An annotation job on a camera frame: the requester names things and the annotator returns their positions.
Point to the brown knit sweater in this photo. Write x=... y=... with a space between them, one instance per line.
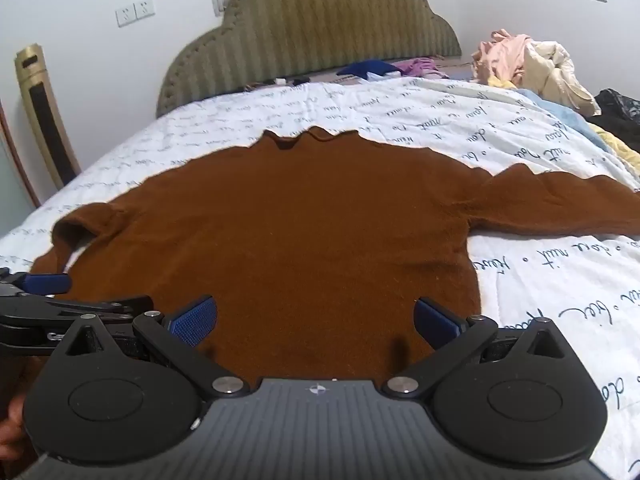
x=300 y=235

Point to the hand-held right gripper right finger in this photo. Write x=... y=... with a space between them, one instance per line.
x=436 y=321

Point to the purple garment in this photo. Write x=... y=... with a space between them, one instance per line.
x=422 y=67

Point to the black garment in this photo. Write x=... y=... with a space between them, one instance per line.
x=620 y=107

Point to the brown wooden board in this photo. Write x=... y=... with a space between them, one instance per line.
x=15 y=160

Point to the pink garment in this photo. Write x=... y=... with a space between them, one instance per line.
x=500 y=55

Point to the light blue cloth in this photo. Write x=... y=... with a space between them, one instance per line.
x=575 y=120

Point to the white script-printed quilt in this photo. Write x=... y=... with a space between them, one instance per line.
x=410 y=110

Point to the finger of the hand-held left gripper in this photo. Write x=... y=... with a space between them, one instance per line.
x=47 y=283
x=115 y=305

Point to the white wall socket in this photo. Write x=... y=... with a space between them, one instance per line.
x=145 y=9
x=125 y=17

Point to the gold tower fan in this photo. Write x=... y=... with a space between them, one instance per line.
x=45 y=110

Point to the yellow cloth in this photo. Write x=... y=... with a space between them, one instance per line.
x=625 y=152

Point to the cream puffy jacket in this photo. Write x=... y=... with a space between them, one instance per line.
x=560 y=75

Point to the person's left hand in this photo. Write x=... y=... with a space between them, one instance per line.
x=14 y=425

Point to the olive padded headboard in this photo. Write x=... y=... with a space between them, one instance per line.
x=310 y=25

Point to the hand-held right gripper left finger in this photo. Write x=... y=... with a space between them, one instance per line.
x=196 y=321

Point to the navy blue garment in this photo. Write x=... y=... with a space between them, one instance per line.
x=367 y=69

